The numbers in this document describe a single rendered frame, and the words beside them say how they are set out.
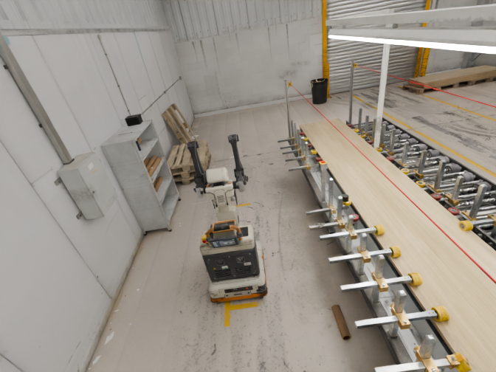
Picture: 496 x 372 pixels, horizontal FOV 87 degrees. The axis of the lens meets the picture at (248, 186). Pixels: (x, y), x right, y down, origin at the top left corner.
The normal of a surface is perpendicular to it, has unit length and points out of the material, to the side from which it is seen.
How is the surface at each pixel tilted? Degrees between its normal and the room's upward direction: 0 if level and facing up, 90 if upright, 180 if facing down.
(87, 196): 90
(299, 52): 90
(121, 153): 90
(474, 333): 0
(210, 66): 90
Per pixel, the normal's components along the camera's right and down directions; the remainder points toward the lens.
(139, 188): 0.05, 0.52
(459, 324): -0.16, -0.84
